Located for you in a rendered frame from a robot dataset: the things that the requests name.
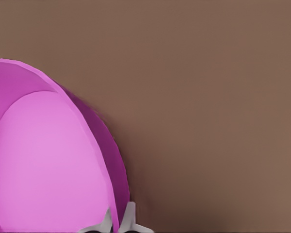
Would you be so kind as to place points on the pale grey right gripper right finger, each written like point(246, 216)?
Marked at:
point(131, 218)

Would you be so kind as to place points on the pink plate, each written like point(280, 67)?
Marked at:
point(46, 155)

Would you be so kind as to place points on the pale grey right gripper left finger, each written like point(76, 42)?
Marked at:
point(104, 223)

